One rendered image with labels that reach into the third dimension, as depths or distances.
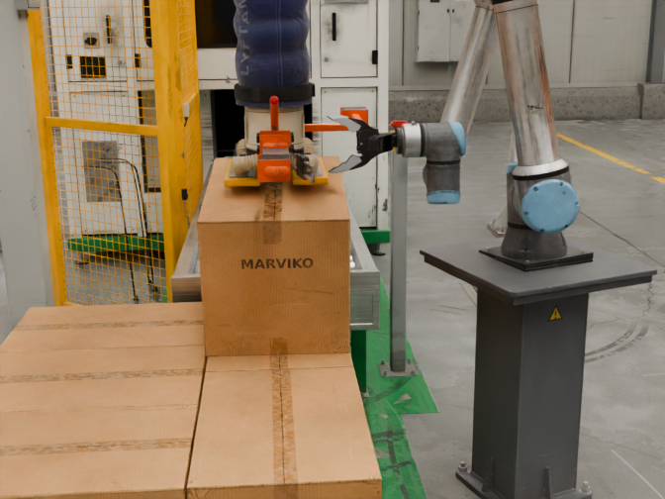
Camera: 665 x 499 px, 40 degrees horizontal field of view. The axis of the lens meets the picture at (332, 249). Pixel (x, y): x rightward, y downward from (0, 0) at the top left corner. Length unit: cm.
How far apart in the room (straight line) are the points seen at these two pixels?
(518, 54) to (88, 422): 139
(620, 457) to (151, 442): 173
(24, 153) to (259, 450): 208
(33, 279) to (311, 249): 175
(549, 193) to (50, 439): 136
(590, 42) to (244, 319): 1032
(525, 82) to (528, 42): 10
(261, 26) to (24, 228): 166
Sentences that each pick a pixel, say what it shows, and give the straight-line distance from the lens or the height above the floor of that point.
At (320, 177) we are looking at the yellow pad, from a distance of 252.
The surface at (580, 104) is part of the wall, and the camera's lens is 1234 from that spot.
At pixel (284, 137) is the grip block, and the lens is 237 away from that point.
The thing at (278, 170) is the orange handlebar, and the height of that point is 112.
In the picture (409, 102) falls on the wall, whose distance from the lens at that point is 1178.
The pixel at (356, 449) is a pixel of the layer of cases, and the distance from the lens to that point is 201.
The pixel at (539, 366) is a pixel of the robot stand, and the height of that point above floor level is 46.
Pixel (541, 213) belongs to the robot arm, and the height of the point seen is 94.
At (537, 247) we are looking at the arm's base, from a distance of 263.
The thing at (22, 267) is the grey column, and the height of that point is 46.
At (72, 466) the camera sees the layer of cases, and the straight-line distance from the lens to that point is 203.
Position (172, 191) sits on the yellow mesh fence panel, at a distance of 377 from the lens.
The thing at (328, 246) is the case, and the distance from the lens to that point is 239.
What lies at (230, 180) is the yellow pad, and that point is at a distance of 252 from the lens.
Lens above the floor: 148
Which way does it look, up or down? 15 degrees down
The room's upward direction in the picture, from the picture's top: 1 degrees counter-clockwise
